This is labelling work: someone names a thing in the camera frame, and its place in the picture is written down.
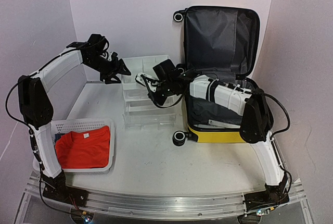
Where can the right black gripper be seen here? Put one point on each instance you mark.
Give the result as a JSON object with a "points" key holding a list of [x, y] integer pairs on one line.
{"points": [[159, 100]]}

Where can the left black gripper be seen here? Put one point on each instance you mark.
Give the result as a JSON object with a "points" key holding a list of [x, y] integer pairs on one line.
{"points": [[116, 67]]}

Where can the white plastic drawer organizer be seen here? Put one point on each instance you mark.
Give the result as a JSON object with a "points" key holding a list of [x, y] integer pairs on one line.
{"points": [[139, 109]]}

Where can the yellow Pikachu hard-shell suitcase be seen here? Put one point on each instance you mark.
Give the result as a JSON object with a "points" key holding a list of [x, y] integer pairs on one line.
{"points": [[222, 41]]}

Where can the white perforated plastic basket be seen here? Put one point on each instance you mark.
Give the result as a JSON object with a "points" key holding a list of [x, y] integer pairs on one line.
{"points": [[86, 130]]}

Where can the orange garment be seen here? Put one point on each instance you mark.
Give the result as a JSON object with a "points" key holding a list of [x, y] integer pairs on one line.
{"points": [[84, 150]]}

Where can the blue garment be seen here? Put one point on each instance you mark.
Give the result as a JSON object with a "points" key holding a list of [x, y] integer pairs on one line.
{"points": [[58, 136]]}

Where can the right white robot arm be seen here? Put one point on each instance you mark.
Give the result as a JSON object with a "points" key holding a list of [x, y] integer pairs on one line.
{"points": [[255, 128]]}

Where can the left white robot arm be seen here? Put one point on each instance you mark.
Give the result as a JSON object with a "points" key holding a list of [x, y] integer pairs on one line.
{"points": [[37, 110]]}

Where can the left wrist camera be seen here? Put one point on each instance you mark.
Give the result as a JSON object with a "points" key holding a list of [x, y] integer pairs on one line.
{"points": [[113, 56]]}

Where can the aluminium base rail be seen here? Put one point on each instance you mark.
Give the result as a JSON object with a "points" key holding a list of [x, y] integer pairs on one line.
{"points": [[154, 191]]}

